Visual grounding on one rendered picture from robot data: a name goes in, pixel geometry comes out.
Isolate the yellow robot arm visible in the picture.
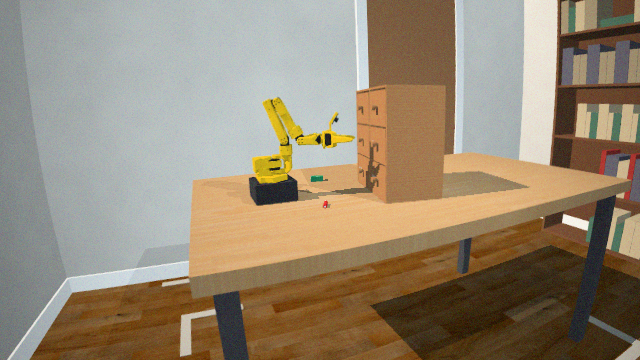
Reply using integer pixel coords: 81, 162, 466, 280
255, 97, 322, 184

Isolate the brown wooden chest of drawers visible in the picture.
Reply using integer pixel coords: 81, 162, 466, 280
356, 85, 446, 204

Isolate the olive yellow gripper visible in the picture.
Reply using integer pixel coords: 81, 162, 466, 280
320, 112, 354, 149

